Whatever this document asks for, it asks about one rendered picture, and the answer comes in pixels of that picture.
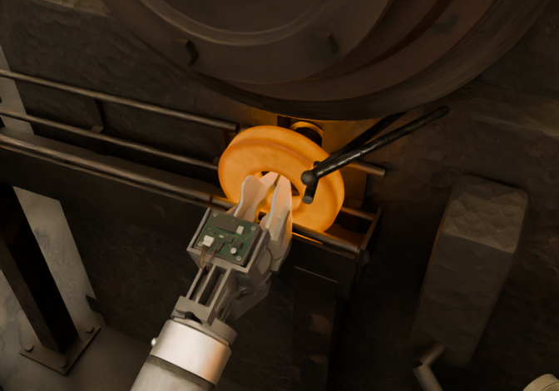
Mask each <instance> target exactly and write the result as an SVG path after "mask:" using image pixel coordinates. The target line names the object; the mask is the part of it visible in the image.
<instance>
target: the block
mask: <svg viewBox="0 0 559 391"><path fill-rule="evenodd" d="M529 204H530V203H529V198H528V194H527V193H526V192H525V191H524V190H522V189H519V188H516V187H513V186H508V185H505V184H502V183H499V182H496V181H491V180H488V179H485V178H482V177H479V176H474V175H471V174H462V175H461V176H460V177H459V178H458V179H457V180H456V181H455V183H454V186H453V189H452V192H451V195H450V197H449V199H448V203H447V206H446V209H445V211H444V213H443V218H442V220H441V222H440V225H439V227H438V232H437V235H436V238H435V241H434V244H433V249H432V253H431V255H430V259H429V262H428V267H427V270H426V273H425V276H424V279H423V285H422V288H421V291H420V294H419V297H418V302H417V305H416V309H415V311H414V315H413V320H412V323H411V326H410V329H409V332H408V337H407V341H408V347H409V348H410V349H411V350H413V351H415V352H418V353H421V352H422V351H424V350H425V349H426V348H427V347H428V346H429V345H430V344H431V343H432V342H433V341H437V342H441V343H442V344H443V345H444V347H445V348H446V353H445V354H444V355H443V356H442V357H441V358H440V359H439V361H441V362H444V363H446V364H450V365H452V366H454V367H456V368H464V367H466V366H467V364H468V363H469V362H470V360H471V358H472V355H473V353H474V351H475V349H476V347H477V344H478V342H479V339H480V338H481V336H482V333H483V330H484V329H485V327H486V325H487V322H488V320H489V318H490V315H491V313H492V311H493V309H494V306H495V304H496V302H497V299H498V297H499V295H500V294H501V291H502V288H503V286H504V285H505V282H506V280H507V277H508V275H509V273H510V271H511V269H512V266H513V264H514V262H515V260H516V258H517V255H518V251H519V247H520V244H521V239H522V233H523V229H524V225H525V222H526V218H527V212H528V207H529Z"/></svg>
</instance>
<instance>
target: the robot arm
mask: <svg viewBox="0 0 559 391"><path fill-rule="evenodd" d="M272 191H274V194H273V196H272V199H271V208H270V211H269V213H268V214H267V215H266V216H265V217H263V218H262V220H261V222H260V224H259V225H258V224H257V223H258V221H259V220H258V215H259V212H260V210H261V208H262V207H263V206H264V205H266V204H267V203H268V198H269V196H270V194H271V192H272ZM205 222H206V223H205ZM204 225H205V226H204ZM203 226H204V228H203ZM202 228H203V229H202ZM199 234H200V235H199ZM198 235H199V237H198ZM197 237H198V239H197ZM196 239H197V240H196ZM291 242H292V197H291V185H290V182H289V180H288V179H287V178H285V177H284V176H282V175H280V174H277V173H274V172H269V173H268V174H266V175H265V176H263V177H261V178H260V179H259V180H258V179H256V178H255V177H254V176H252V175H249V176H247V177H246V178H245V180H244V182H243V184H242V187H241V198H240V201H239V202H238V204H237V205H236V206H235V207H233V208H231V209H230V210H228V211H226V212H222V211H219V210H216V209H214V210H212V209H211V208H208V210H207V212H206V213H205V216H204V218H203V219H202V221H201V223H200V225H199V227H198V229H197V231H196V233H195V235H194V237H193V238H192V240H191V242H190V244H189V246H188V248H187V251H188V253H189V254H190V256H191V257H192V259H193V260H194V261H195V262H196V264H197V265H198V267H199V268H200V270H199V272H198V274H197V276H196V277H195V280H194V282H193V284H192V286H191V287H190V290H189V292H188V294H187V296H186V297H182V296H180V298H179V299H178V301H177V303H176V306H175V308H174V310H173V312H172V314H171V318H172V319H169V320H167V321H166V323H165V325H164V326H163V328H162V330H161V332H160V334H159V336H158V338H154V339H153V340H152V341H151V346H152V347H153V348H152V350H151V352H150V355H148V357H147V359H146V362H145V363H144V364H143V366H142V368H141V371H140V373H139V374H138V376H137V378H136V381H135V383H134V384H133V386H132V388H131V390H130V391H213V390H214V388H215V386H216V385H217V383H218V381H219V378H220V376H221V374H222V372H223V370H224V367H225V365H226V363H227V361H228V359H229V357H230V354H231V350H230V347H229V346H231V345H232V344H233V342H234V340H235V337H236V335H237V333H236V332H235V331H234V330H233V329H232V328H231V327H230V326H228V325H227V324H224V322H225V319H230V320H236V319H238V318H239V317H240V316H241V315H242V314H243V313H245V312H246V311H247V310H249V309H250V308H252V307H253V306H254V305H255V304H257V303H258V302H260V301H261V300H262V299H263V298H264V297H266V296H267V294H268V292H269V288H270V284H271V279H270V276H271V274H272V272H273V273H276V274H278V273H279V272H280V266H281V265H282V264H283V262H284V260H285V259H286V257H287V255H288V253H289V250H290V247H291Z"/></svg>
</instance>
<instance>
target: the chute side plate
mask: <svg viewBox="0 0 559 391"><path fill-rule="evenodd" d="M0 182H2V183H5V184H8V185H10V186H15V187H17V188H20V189H24V190H26V191H31V192H33V193H36V194H39V195H41V196H46V197H49V198H52V199H54V200H59V201H61V202H65V203H67V204H70V205H74V206H77V207H80V208H82V209H85V210H90V211H93V212H96V213H98V214H101V215H105V216H109V217H111V218H114V219H117V220H121V221H124V222H126V223H129V224H133V225H137V226H140V227H142V228H145V229H148V230H153V231H155V232H158V233H161V234H163V235H168V236H170V237H173V238H177V239H179V240H183V241H186V242H189V243H190V242H191V240H192V238H193V237H194V235H195V233H196V231H197V229H198V227H199V225H200V223H201V221H202V219H203V218H204V216H205V213H206V212H207V210H208V208H210V205H207V204H204V203H201V202H199V201H194V200H189V199H186V198H183V197H181V196H178V195H173V194H170V193H167V192H164V191H159V190H156V189H153V188H150V187H147V186H142V185H139V184H136V183H133V182H129V181H124V180H122V179H119V178H116V177H113V176H108V175H104V174H102V173H99V172H95V171H90V170H88V169H84V168H81V167H79V166H74V165H70V164H67V163H63V162H60V161H55V160H53V159H50V158H47V157H44V156H39V155H36V154H33V153H30V152H27V151H22V150H19V149H16V148H13V147H10V146H5V145H2V144H0ZM354 263H355V255H351V254H348V253H345V252H343V251H339V250H336V249H333V248H330V247H328V246H325V245H322V244H320V243H317V242H314V241H312V240H308V239H305V238H303V237H300V236H297V235H293V234H292V242H291V247H290V250H289V253H288V255H287V257H286V259H285V260H284V262H283V264H282V265H281V266H280V269H279V273H278V274H277V275H282V276H284V277H286V278H289V279H291V280H294V267H295V266H296V267H299V268H301V269H304V270H307V271H310V272H312V273H315V274H317V275H321V276H323V277H326V278H329V279H331V280H335V281H337V282H338V283H339V285H338V293H337V296H338V297H339V298H342V299H346V300H349V297H350V292H351V286H352V280H353V274H354Z"/></svg>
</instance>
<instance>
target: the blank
mask: <svg viewBox="0 0 559 391"><path fill-rule="evenodd" d="M327 157H329V155H328V154H327V153H326V152H325V151H324V150H323V149H322V148H321V147H320V146H318V145H317V144H316V143H314V142H313V141H311V140H310V139H309V138H307V137H305V136H303V135H301V134H299V133H297V132H295V131H291V130H289V129H286V128H283V127H279V126H255V127H251V128H249V129H247V130H244V131H242V132H241V133H240V134H238V135H237V136H236V137H235V138H234V139H233V141H232V142H231V143H230V144H229V145H228V147H227V148H226V150H225V151H224V153H223V154H222V156H221V158H220V162H219V168H218V173H219V179H220V184H221V187H222V189H223V191H224V193H225V194H226V196H227V198H228V199H229V200H231V201H234V202H236V203H238V202H239V201H240V198H241V187H242V184H243V182H244V180H245V178H246V177H247V176H249V175H252V176H254V177H255V178H256V179H258V180H259V179H260V178H261V177H263V176H262V173H261V171H271V172H274V173H277V174H280V175H282V176H284V177H285V178H287V179H288V180H289V181H291V182H292V183H293V184H294V185H295V187H296V188H297V190H298V191H299V194H300V195H299V196H291V197H292V222H294V223H297V224H300V225H304V226H307V227H309V228H311V229H314V230H318V231H321V232H324V231H325V230H327V229H328V228H329V227H330V226H331V225H332V224H333V222H334V220H335V218H336V216H337V214H338V213H339V210H340V208H341V206H342V204H343V202H344V182H343V178H342V176H341V174H340V172H339V170H336V171H334V172H332V173H330V174H328V175H326V176H324V177H322V178H320V179H319V183H318V186H317V189H316V192H315V195H314V200H313V202H312V204H309V205H308V204H305V203H304V202H303V201H302V198H303V195H304V190H305V187H306V185H304V184H303V183H302V181H301V179H300V177H301V174H302V173H303V172H304V171H307V170H310V169H311V168H312V165H313V163H314V161H323V160H324V159H326V158H327ZM273 194H274V191H272V192H271V194H270V196H269V198H268V203H267V204H266V205H264V206H263V207H262V208H261V210H260V211H263V212H265V213H269V211H270V208H271V199H272V196H273Z"/></svg>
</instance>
